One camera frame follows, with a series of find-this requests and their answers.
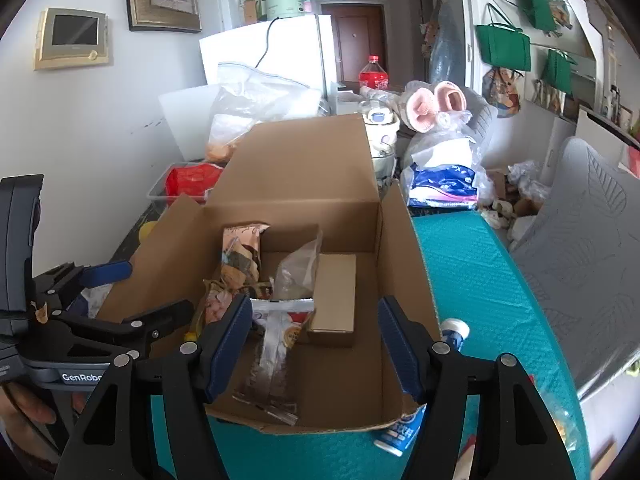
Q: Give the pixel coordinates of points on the clear plastic container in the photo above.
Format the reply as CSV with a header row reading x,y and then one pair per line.
x,y
156,191

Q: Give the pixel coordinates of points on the small printed bag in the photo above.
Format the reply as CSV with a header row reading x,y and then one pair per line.
x,y
561,14

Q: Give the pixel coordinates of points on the white foam board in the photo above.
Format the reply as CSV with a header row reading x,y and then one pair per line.
x,y
187,120

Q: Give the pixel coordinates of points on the white clear snack packet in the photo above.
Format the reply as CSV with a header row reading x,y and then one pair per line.
x,y
275,360

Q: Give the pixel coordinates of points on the white fridge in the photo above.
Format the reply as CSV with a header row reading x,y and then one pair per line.
x,y
295,45

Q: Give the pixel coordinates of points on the tall white cabinet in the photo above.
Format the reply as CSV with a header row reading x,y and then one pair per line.
x,y
552,145

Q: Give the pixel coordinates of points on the crumpled clear plastic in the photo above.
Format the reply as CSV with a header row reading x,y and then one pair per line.
x,y
527,180

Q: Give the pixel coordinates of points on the grey leaf pattern chair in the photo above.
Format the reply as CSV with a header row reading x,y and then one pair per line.
x,y
590,260

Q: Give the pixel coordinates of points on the brown door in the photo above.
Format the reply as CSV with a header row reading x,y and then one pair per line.
x,y
355,30

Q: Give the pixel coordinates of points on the small blue white tube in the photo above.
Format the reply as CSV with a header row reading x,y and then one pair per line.
x,y
456,332

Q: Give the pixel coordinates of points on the large green tote bag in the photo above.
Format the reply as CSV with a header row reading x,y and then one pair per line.
x,y
502,49

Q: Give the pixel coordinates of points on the blue plastic garment cover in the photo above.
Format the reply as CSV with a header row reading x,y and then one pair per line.
x,y
445,50

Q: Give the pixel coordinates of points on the wall intercom panel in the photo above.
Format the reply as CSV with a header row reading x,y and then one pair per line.
x,y
70,37

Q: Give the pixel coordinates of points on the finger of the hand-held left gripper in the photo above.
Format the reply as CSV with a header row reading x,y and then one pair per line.
x,y
107,271
150,321

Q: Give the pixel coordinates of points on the brown cardboard piece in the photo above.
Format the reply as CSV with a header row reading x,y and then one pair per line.
x,y
522,206

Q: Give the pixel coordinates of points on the clear packet grey contents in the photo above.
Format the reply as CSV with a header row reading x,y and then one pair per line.
x,y
295,270

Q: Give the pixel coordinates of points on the small green tote bag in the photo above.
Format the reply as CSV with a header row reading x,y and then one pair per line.
x,y
557,74

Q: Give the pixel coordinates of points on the pink brown snack packet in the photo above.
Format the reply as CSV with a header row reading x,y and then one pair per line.
x,y
215,307

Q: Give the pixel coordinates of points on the clear plastic bag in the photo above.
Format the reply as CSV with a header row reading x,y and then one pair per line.
x,y
445,145

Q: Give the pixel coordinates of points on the person's left hand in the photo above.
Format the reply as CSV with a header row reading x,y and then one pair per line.
x,y
27,405

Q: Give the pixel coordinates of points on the large cardboard box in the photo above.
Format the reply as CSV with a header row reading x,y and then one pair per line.
x,y
300,160

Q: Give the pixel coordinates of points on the red label cola bottle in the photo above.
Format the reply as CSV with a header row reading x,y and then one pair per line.
x,y
374,75

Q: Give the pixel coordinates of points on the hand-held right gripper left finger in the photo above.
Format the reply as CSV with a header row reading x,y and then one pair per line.
x,y
230,350

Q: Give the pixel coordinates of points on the white sideboard cabinet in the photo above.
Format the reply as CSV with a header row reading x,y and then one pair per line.
x,y
600,130

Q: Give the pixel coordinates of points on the yellow candy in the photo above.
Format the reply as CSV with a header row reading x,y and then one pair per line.
x,y
191,334

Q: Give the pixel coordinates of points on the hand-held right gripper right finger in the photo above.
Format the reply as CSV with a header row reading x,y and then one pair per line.
x,y
400,350

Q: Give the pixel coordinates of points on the red packet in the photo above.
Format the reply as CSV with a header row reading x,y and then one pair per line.
x,y
192,182

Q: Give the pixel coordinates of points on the yellow lemon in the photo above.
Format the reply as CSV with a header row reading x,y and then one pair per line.
x,y
147,231

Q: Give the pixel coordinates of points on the clear zip bag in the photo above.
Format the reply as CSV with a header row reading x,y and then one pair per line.
x,y
260,100

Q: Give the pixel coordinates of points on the blue tissue pack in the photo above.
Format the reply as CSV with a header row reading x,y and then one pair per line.
x,y
442,185

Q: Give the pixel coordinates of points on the small closed cardboard box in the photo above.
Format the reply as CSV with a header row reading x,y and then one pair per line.
x,y
335,295

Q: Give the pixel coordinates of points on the pink fluffy slipper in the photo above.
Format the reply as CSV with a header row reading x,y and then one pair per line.
x,y
450,97
422,109

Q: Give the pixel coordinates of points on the printed tote bag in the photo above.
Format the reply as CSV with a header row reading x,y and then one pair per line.
x,y
502,92

